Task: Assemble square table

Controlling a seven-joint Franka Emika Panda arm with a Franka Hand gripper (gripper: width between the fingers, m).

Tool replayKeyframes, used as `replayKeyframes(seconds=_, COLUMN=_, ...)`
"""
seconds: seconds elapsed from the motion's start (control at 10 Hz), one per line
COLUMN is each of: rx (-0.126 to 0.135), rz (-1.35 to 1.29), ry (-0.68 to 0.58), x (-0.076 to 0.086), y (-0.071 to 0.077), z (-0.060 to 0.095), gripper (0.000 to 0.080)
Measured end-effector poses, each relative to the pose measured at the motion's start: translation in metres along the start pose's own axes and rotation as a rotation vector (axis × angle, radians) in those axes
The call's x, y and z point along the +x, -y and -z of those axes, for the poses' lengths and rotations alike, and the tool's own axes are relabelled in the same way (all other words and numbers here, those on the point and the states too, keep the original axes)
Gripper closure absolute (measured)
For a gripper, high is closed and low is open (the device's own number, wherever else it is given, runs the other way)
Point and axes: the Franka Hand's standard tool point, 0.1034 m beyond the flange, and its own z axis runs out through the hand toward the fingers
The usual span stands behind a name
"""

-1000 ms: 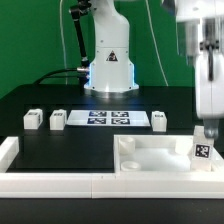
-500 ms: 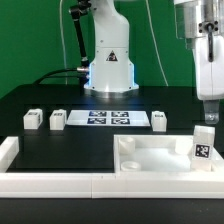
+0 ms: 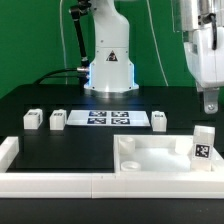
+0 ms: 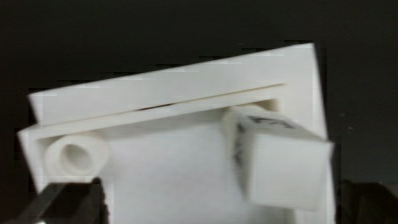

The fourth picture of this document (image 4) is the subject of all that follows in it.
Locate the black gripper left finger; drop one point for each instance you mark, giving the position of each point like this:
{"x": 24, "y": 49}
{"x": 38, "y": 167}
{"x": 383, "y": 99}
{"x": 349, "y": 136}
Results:
{"x": 68, "y": 204}

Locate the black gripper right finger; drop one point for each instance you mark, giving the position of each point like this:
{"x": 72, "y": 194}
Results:
{"x": 368, "y": 204}

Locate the white table leg with tag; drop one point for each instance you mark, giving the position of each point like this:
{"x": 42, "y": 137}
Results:
{"x": 280, "y": 156}

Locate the white square table top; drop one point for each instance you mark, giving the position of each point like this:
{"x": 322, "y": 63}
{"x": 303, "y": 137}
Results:
{"x": 132, "y": 130}

